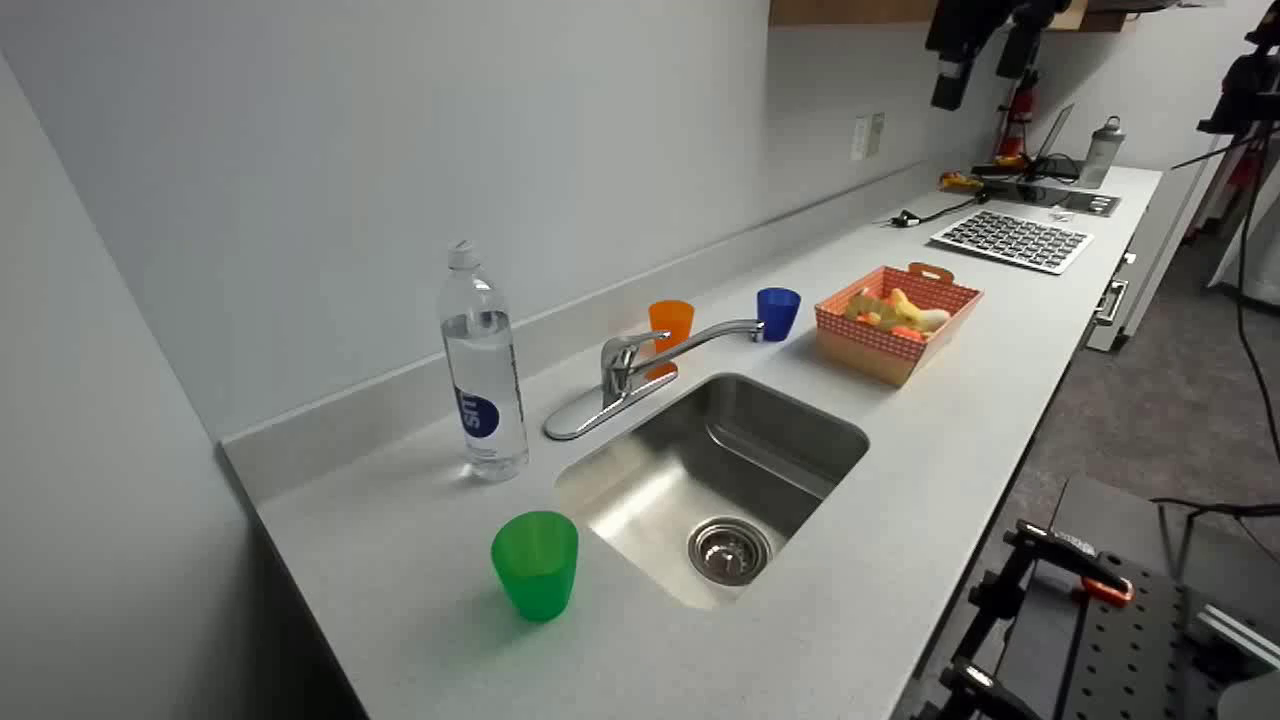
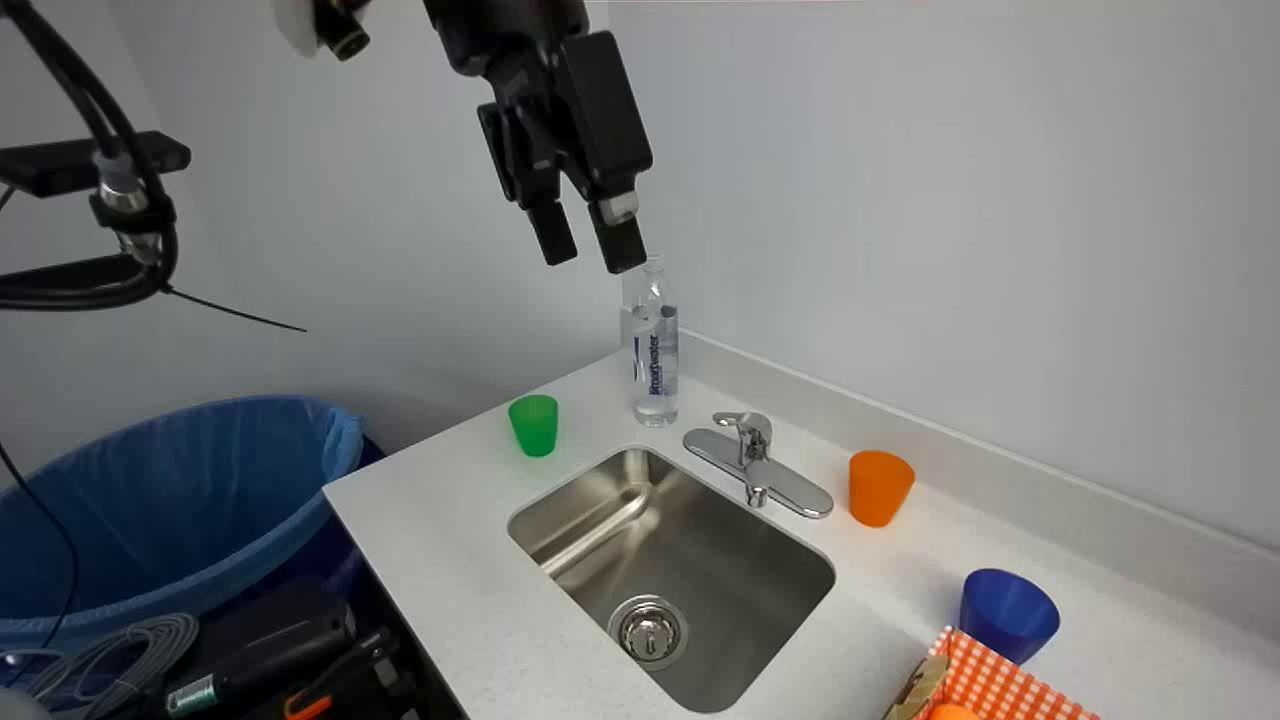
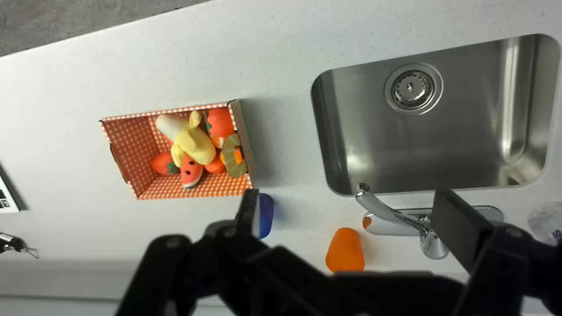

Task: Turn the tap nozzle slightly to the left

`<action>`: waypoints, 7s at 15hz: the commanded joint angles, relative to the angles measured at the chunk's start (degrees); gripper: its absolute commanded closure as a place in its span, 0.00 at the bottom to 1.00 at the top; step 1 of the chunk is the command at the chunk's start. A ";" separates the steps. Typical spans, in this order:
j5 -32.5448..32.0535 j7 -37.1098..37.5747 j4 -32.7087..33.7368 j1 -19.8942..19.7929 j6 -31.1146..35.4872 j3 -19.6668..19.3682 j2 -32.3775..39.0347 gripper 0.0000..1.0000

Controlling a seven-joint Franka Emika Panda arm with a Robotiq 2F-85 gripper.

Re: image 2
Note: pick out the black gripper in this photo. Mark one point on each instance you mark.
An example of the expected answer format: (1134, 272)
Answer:
(602, 106)

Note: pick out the chrome tap nozzle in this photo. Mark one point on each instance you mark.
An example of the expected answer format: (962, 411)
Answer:
(748, 443)

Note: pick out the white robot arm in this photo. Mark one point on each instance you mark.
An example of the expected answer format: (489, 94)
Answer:
(306, 25)

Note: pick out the clear plastic water bottle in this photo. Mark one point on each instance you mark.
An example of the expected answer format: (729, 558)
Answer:
(654, 349)

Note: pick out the green plastic cup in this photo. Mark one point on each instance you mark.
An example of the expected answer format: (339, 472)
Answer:
(534, 424)

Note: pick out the stainless steel sink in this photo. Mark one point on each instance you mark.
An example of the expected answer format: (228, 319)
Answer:
(692, 560)

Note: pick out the orange plastic cup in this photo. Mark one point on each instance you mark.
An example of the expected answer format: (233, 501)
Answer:
(878, 490)

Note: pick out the metal sink drain strainer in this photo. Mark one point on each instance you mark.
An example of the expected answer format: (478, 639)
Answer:
(647, 624)

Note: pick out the bin with blue bag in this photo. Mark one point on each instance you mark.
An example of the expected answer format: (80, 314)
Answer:
(163, 505)

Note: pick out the black tool case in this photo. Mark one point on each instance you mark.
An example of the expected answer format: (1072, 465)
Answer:
(266, 642)

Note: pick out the blue plastic cup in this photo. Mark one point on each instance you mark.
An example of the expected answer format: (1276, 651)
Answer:
(1004, 613)

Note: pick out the orange toy fruit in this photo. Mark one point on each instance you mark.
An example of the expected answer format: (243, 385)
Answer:
(952, 712)

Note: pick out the orange checkered cardboard box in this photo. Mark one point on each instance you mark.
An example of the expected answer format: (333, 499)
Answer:
(1002, 687)

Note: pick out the chrome tap base plate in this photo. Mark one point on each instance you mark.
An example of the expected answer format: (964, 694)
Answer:
(801, 490)

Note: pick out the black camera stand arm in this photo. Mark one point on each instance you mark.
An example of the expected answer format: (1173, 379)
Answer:
(54, 284)

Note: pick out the black bar camera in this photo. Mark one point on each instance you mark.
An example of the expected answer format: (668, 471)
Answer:
(54, 163)

